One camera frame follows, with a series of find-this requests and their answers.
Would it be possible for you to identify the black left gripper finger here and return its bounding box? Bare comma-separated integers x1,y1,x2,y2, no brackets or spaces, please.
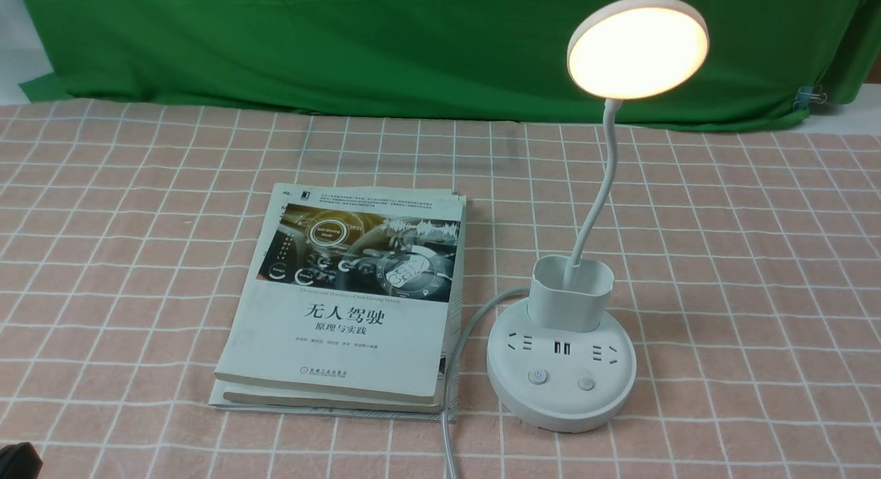
0,442,43,479

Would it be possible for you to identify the white desk lamp with sockets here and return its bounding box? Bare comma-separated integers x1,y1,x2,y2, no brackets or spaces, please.
487,0,709,433

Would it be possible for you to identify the middle white book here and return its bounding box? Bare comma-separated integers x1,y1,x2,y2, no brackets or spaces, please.
222,195,467,414

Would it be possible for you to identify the top book with car cover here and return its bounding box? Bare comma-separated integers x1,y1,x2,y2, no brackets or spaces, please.
214,183,464,403

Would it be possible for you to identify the green backdrop cloth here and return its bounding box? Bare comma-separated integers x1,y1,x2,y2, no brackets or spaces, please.
24,0,879,131

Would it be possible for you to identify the pink checkered tablecloth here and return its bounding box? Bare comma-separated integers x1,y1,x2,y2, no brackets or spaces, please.
1,100,880,478

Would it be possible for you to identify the blue binder clip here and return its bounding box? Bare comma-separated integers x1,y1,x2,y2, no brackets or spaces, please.
792,86,828,110

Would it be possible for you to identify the white lamp power cable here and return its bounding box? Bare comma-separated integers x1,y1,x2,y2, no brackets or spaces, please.
440,288,531,479

